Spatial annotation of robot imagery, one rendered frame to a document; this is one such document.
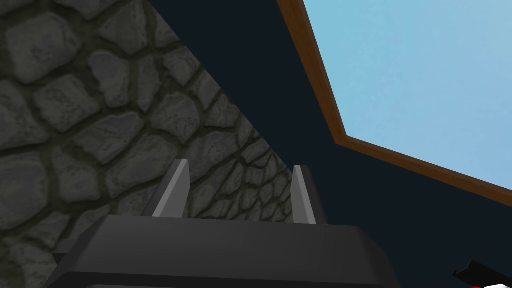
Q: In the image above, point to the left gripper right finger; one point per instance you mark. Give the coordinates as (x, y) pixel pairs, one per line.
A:
(304, 196)

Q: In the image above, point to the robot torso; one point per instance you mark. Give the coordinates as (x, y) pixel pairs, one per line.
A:
(486, 276)

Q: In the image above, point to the brown framed window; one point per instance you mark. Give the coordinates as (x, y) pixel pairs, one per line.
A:
(416, 80)

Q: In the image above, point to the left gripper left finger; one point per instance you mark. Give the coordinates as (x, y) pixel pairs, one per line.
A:
(172, 192)

